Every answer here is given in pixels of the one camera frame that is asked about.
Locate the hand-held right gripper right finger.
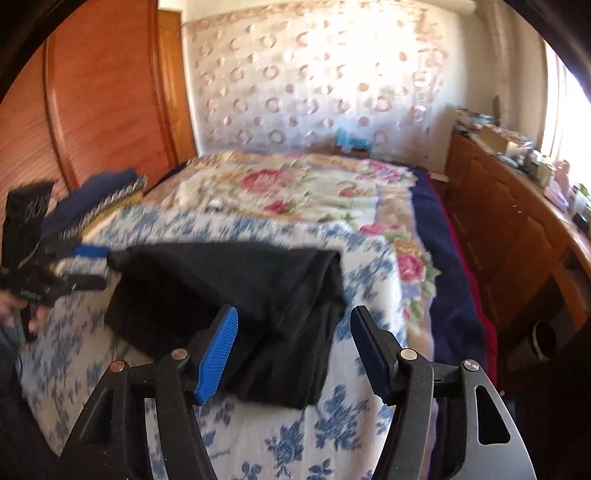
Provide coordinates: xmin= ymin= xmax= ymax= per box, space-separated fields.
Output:
xmin=349 ymin=305 xmax=536 ymax=480

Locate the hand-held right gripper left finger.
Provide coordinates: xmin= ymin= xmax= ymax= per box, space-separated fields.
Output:
xmin=59 ymin=305 xmax=240 ymax=480

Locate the black printed t-shirt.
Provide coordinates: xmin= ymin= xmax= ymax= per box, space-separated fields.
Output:
xmin=105 ymin=242 xmax=348 ymax=409

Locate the person's left hand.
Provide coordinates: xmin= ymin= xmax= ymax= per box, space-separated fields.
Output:
xmin=0 ymin=294 xmax=48 ymax=334

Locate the folded navy garment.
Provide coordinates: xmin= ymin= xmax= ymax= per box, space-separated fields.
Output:
xmin=44 ymin=168 xmax=139 ymax=232

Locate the folded dark patterned garment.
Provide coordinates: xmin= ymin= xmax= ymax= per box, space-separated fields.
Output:
xmin=60 ymin=174 xmax=147 ymax=241

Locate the blue floral bed sheet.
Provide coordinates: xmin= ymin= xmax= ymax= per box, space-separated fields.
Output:
xmin=18 ymin=203 xmax=435 ymax=480

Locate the navy blanket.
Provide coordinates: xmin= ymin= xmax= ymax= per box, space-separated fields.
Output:
xmin=406 ymin=166 xmax=490 ymax=384

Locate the dark red blanket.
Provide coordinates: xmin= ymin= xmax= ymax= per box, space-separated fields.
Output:
xmin=429 ymin=173 xmax=502 ymax=393

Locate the wooden slatted wardrobe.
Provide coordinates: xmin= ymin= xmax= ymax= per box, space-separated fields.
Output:
xmin=0 ymin=0 xmax=197 ymax=259

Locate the round white-rimmed bin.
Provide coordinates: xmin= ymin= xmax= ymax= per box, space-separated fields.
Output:
xmin=530 ymin=319 xmax=560 ymax=360

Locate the pink floral blanket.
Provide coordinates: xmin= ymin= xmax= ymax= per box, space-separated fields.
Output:
xmin=152 ymin=151 xmax=441 ymax=324

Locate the long wooden cabinet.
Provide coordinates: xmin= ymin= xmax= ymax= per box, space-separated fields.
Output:
xmin=443 ymin=131 xmax=591 ymax=333

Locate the light blue toy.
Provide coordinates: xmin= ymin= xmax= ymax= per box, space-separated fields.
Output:
xmin=336 ymin=127 xmax=372 ymax=151

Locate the cardboard box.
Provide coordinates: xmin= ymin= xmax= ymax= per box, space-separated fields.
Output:
xmin=478 ymin=124 xmax=511 ymax=153

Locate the pink figurine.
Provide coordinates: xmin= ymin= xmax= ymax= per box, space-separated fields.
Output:
xmin=545 ymin=159 xmax=571 ymax=208

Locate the sheer circle-patterned curtain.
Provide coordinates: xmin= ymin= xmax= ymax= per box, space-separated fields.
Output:
xmin=182 ymin=4 xmax=451 ymax=160

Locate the wooden framed window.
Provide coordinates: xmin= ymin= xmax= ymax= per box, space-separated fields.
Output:
xmin=540 ymin=41 xmax=591 ymax=195

